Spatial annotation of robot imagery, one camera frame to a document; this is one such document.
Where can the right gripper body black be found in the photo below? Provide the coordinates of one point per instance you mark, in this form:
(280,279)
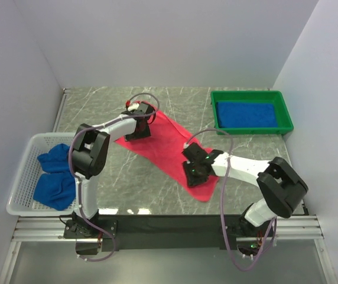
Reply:
(193,176)

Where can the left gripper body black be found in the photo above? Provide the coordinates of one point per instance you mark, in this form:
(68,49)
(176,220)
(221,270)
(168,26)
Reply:
(139,135)

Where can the pink towel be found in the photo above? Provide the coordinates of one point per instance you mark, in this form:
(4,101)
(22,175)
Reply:
(164,149)

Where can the large blue towel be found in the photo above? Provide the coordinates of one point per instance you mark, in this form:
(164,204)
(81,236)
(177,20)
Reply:
(246,115)

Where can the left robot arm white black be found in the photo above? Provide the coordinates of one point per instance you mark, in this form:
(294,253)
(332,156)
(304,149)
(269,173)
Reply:
(89,149)

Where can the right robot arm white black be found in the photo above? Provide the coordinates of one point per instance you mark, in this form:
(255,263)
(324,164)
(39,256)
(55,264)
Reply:
(281,187)

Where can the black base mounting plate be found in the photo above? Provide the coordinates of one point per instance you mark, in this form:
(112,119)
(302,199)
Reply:
(131,232)

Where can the green plastic tray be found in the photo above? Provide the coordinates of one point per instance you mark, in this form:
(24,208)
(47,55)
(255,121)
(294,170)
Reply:
(285,124)

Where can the blue towel in basket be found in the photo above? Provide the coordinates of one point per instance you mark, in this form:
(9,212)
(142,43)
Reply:
(55,187)

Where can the white perforated plastic basket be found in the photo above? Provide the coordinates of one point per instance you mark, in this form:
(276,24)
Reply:
(21,202)

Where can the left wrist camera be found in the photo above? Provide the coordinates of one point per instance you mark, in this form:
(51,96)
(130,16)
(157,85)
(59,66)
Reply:
(132,106)

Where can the aluminium rail frame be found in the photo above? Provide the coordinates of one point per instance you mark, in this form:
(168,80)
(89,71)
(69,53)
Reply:
(50,229)

